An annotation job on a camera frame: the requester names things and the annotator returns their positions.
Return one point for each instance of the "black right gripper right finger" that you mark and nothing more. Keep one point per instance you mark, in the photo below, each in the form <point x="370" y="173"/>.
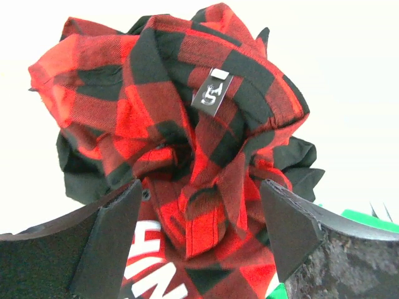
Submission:
<point x="319" y="254"/>

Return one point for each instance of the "red plaid shirt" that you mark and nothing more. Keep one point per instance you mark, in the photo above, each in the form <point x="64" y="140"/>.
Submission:
<point x="205" y="251"/>

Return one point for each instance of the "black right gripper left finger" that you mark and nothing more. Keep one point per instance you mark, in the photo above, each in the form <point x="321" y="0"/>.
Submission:
<point x="79" y="255"/>

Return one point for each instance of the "black shirt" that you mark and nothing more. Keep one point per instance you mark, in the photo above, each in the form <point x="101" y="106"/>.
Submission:
<point x="192" y="108"/>

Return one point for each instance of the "green cloth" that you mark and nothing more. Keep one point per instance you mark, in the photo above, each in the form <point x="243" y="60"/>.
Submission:
<point x="277" y="289"/>

